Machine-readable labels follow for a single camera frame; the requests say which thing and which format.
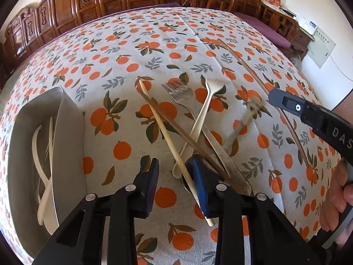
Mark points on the cream plastic spoon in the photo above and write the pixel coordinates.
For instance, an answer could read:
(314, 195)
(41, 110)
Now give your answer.
(40, 215)
(200, 118)

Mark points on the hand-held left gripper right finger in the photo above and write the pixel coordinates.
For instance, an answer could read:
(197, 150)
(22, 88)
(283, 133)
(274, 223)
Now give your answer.
(202, 190)

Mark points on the person's right hand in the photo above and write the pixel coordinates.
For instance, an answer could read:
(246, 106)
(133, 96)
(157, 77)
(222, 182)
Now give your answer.
(335, 196)

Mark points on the purple armchair cushion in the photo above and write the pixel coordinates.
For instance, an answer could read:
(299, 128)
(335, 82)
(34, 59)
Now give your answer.
(264, 30)

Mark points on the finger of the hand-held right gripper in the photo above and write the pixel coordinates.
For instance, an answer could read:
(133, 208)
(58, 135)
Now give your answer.
(286, 100)

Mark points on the grey fluffy duster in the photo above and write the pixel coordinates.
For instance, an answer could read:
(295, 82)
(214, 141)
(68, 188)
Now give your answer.
(296, 58)

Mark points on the white wall panel door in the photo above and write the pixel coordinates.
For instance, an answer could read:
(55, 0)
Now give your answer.
(321, 47)

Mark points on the long purple sofa cushion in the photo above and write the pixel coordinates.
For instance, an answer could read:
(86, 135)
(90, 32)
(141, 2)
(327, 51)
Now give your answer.
(168, 4)

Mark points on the rectangular metal tin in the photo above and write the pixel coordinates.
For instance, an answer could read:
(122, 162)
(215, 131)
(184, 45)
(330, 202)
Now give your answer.
(69, 149)

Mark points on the carved wooden armchair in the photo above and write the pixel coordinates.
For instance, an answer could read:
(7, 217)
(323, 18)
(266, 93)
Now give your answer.
(278, 19)

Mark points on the carved wooden sofa bench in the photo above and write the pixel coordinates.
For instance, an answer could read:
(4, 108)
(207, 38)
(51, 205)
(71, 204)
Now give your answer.
(69, 2)

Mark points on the white telephone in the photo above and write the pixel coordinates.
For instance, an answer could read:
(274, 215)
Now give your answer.
(309, 24)

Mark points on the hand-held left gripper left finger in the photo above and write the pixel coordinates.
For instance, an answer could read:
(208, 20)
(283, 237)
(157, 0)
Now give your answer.
(150, 187)

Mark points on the orange fruit print tablecloth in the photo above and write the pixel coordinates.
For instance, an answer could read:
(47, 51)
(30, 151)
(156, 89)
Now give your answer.
(132, 49)

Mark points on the wooden side table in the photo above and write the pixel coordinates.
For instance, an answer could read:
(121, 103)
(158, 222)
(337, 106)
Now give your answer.
(302, 37)

